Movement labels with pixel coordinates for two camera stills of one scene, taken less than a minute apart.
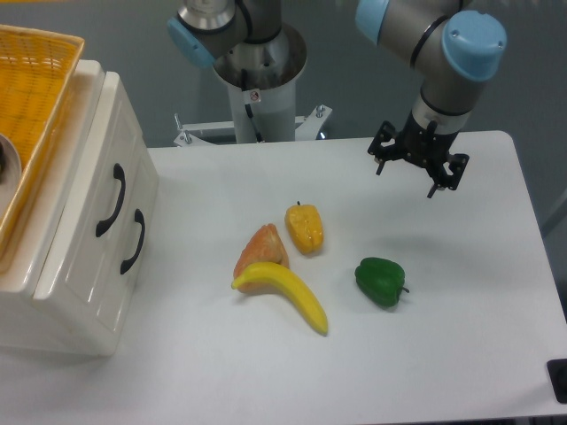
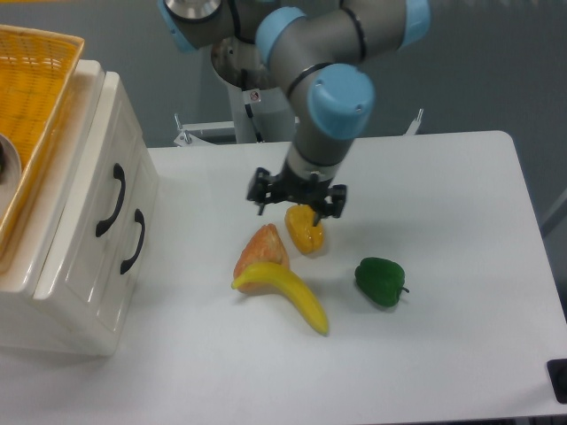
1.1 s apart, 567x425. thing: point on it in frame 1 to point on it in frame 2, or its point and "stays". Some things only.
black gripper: [422, 144] to [266, 189]
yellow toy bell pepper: [304, 227] stays
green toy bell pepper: [380, 280] stays
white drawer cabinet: [88, 248] stays
